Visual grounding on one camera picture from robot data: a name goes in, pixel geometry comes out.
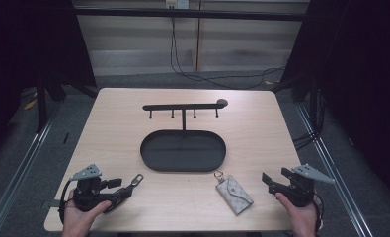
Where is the yellow tape piece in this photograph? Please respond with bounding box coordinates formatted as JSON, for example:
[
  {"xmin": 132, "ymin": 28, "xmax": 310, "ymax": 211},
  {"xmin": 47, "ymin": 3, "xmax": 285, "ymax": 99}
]
[{"xmin": 23, "ymin": 98, "xmax": 39, "ymax": 112}]

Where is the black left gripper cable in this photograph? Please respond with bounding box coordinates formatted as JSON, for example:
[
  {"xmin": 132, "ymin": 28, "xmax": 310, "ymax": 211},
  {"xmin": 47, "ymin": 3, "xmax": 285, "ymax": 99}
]
[{"xmin": 57, "ymin": 178, "xmax": 74, "ymax": 225}]

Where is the metal floor rail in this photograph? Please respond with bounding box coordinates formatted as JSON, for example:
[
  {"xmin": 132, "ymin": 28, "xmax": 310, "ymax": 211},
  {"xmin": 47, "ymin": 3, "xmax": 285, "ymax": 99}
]
[
  {"xmin": 295, "ymin": 103, "xmax": 375, "ymax": 237},
  {"xmin": 0, "ymin": 108, "xmax": 62, "ymax": 237}
]

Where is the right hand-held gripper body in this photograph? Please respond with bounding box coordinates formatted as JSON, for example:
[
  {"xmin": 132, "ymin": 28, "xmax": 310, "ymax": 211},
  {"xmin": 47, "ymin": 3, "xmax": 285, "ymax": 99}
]
[{"xmin": 268, "ymin": 163, "xmax": 336, "ymax": 208}]

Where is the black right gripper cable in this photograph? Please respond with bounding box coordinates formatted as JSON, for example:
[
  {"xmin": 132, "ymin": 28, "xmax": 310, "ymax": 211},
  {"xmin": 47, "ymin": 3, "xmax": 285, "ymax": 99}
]
[{"xmin": 313, "ymin": 193, "xmax": 326, "ymax": 233}]

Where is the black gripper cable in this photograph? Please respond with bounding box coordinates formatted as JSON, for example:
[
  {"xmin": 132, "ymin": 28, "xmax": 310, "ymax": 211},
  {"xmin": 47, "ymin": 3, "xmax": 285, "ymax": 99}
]
[
  {"xmin": 313, "ymin": 193, "xmax": 326, "ymax": 233},
  {"xmin": 57, "ymin": 178, "xmax": 74, "ymax": 225}
]

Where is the grey patterned key pouch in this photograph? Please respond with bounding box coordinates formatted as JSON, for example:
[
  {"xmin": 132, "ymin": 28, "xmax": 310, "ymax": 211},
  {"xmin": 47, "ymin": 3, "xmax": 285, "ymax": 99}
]
[{"xmin": 213, "ymin": 169, "xmax": 255, "ymax": 216}]

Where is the black floor cable bundle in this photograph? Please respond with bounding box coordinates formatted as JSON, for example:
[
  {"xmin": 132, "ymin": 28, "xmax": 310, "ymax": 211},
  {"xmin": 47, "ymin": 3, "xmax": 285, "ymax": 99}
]
[{"xmin": 292, "ymin": 88, "xmax": 327, "ymax": 151}]

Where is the person's left hand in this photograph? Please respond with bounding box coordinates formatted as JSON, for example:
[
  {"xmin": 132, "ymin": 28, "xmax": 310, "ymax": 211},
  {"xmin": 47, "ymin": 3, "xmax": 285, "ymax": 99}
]
[{"xmin": 61, "ymin": 189, "xmax": 114, "ymax": 237}]

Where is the white wall power outlet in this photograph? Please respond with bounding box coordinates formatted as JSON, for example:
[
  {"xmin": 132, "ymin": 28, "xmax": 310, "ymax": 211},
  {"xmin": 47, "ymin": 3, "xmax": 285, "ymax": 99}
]
[{"xmin": 165, "ymin": 0, "xmax": 191, "ymax": 10}]

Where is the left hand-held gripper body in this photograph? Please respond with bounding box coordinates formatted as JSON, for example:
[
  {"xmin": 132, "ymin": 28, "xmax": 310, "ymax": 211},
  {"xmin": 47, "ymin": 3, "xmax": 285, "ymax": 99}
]
[{"xmin": 69, "ymin": 163, "xmax": 133, "ymax": 213}]

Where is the dark curtain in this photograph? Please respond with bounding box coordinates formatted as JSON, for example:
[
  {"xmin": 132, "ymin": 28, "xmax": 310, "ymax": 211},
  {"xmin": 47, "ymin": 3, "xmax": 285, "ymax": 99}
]
[{"xmin": 280, "ymin": 0, "xmax": 390, "ymax": 201}]

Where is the black stand leg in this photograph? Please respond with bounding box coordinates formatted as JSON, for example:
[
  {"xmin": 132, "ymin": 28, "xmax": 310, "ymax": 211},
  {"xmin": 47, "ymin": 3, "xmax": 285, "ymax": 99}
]
[{"xmin": 35, "ymin": 78, "xmax": 49, "ymax": 133}]

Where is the person's right hand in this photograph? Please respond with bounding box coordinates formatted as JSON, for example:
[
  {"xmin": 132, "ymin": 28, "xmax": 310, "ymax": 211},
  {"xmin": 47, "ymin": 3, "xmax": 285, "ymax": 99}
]
[{"xmin": 274, "ymin": 192, "xmax": 319, "ymax": 237}]

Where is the black hanging power cable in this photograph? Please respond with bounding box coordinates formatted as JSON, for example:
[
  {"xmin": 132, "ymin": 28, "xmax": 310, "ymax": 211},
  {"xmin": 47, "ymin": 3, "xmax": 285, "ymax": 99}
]
[{"xmin": 169, "ymin": 16, "xmax": 286, "ymax": 91}]

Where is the black horizontal frame bar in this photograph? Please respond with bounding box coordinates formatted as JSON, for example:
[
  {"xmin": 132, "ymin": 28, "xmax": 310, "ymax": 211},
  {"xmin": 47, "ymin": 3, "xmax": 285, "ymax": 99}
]
[{"xmin": 73, "ymin": 7, "xmax": 311, "ymax": 22}]

